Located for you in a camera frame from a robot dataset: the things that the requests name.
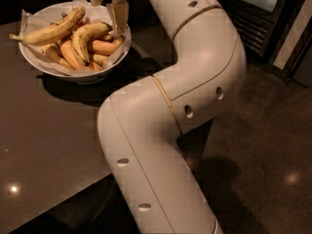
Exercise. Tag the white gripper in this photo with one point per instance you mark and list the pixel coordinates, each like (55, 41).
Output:
(119, 13)

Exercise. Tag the curved yellow banana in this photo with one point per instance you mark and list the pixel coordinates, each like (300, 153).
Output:
(81, 37)

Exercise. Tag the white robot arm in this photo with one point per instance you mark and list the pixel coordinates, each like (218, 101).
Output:
(139, 125)

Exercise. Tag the white paper bowl liner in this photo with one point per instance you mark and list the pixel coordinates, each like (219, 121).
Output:
(34, 23)

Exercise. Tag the orange banana upper centre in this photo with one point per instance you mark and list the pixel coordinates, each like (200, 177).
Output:
(105, 37)

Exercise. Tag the orange banana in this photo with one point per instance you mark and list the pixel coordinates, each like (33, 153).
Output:
(66, 50)
(102, 47)
(105, 37)

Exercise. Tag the small banana right rim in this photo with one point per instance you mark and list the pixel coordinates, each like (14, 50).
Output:
(118, 41)

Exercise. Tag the long yellow top banana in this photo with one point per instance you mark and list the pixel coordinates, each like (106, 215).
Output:
(52, 32)

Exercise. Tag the orange banana middle right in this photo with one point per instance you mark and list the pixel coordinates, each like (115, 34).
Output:
(102, 47)

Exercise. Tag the white ceramic bowl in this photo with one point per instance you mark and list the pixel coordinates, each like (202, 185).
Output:
(78, 77)

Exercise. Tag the yellow banana bottom right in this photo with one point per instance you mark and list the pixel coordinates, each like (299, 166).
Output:
(98, 58)

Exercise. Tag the orange banana lower centre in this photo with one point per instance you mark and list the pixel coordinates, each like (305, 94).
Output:
(66, 50)

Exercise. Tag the yellow banana lower left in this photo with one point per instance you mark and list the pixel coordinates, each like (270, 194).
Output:
(52, 52)

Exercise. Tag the black glass door refrigerator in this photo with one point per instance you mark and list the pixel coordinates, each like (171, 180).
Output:
(277, 34)

